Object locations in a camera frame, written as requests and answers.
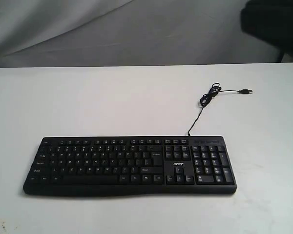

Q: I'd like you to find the black Acer keyboard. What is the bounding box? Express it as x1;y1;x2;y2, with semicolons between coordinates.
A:
23;136;237;197

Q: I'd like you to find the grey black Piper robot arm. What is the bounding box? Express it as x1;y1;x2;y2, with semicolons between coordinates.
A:
240;0;293;58

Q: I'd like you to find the grey backdrop cloth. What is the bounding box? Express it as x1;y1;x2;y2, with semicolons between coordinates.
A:
0;0;280;68

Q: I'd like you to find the black keyboard USB cable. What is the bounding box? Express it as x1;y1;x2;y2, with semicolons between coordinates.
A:
187;82;253;137

